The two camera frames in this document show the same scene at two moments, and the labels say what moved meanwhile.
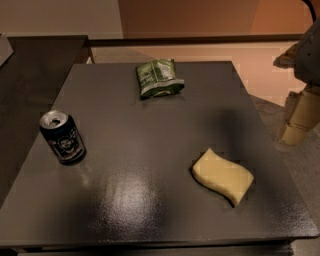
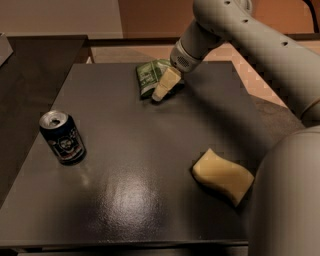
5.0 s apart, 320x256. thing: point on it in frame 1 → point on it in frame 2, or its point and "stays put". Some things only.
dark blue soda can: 63,135 stays put
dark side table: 27,80 stays put
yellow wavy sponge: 226,177 stays put
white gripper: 310,57 → 182,60
